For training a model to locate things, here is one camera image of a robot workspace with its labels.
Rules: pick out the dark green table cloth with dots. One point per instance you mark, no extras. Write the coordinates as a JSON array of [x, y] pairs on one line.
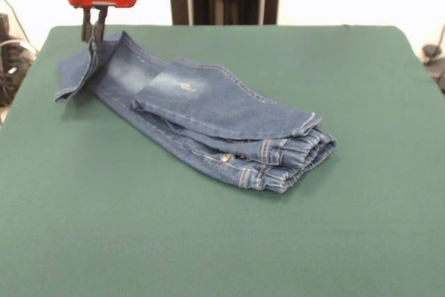
[[222, 241]]

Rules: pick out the dark wheeled stand base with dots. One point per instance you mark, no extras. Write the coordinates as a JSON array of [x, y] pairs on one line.
[[434, 64], [14, 74]]

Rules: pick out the blue denim jeans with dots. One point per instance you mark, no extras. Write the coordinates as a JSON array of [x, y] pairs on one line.
[[226, 109]]

